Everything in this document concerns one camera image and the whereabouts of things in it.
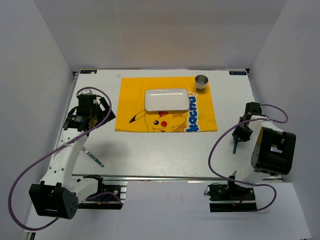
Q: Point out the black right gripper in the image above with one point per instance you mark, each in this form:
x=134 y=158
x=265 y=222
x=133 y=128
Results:
x=237 y=133

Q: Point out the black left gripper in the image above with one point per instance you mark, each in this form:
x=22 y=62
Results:
x=103 y=113

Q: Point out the knife with teal handle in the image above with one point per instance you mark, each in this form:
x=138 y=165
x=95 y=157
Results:
x=235 y=139

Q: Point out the yellow Pikachu cloth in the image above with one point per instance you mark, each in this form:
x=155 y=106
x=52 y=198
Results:
x=132 y=116

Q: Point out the teal handled cutlery piece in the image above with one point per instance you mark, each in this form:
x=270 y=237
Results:
x=93 y=157

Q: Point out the metal cup with paper sleeve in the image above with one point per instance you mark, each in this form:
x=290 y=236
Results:
x=200 y=83

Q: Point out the white rectangular plate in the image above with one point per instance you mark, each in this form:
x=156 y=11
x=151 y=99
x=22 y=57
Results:
x=171 y=99

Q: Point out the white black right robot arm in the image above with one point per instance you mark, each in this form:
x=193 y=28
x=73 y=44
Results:
x=272 y=153

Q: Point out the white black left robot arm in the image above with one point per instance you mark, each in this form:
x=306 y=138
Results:
x=56 y=195

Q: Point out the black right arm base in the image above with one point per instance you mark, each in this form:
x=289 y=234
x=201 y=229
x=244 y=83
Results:
x=225 y=198

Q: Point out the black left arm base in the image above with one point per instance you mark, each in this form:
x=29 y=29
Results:
x=111 y=197

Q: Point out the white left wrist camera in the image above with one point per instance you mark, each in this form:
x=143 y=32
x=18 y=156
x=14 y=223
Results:
x=87 y=91

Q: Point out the aluminium table frame rail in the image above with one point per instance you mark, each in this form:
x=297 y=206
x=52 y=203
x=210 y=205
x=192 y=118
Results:
x=204 y=155

